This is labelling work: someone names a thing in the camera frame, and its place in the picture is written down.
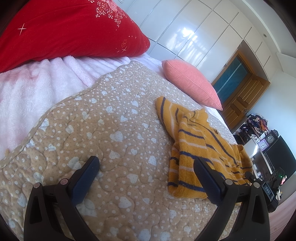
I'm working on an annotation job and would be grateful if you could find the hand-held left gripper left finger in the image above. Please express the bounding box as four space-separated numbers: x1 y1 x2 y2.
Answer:
23 156 100 241

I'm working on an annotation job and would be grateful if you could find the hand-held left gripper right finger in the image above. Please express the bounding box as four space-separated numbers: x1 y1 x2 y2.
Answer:
193 158 271 241

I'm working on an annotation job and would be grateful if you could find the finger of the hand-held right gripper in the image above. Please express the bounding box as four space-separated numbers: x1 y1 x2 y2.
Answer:
244 171 257 184

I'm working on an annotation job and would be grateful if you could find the yellow striped small sweater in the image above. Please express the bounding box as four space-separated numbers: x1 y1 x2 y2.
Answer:
155 96 253 200

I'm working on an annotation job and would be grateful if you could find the pile of colourful clothes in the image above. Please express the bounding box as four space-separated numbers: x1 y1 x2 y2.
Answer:
245 113 269 135

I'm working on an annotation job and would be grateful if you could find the white shelf unit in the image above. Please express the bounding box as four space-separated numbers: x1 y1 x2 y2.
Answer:
243 139 262 160

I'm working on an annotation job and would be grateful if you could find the black television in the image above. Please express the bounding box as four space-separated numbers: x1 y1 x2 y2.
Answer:
264 136 296 183

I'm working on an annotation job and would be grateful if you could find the dark mantel clock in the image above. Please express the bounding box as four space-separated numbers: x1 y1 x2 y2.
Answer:
266 130 279 145

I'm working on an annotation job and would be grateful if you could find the beige heart-print quilt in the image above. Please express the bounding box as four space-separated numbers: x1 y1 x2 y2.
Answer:
0 61 241 241

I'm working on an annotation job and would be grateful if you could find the wooden door with teal glass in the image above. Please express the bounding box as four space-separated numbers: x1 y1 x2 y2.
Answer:
211 50 270 133

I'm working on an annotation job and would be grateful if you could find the pink pillow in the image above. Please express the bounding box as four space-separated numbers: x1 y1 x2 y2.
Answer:
161 59 223 111

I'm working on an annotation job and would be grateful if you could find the pale fleece blanket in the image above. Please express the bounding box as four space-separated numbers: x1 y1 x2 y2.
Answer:
0 54 167 158

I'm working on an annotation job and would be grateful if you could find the red velvet pillow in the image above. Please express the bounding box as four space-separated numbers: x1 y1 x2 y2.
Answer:
0 0 151 73

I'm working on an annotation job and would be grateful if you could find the white glossy wardrobe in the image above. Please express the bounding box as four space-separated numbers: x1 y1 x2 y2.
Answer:
120 0 271 84

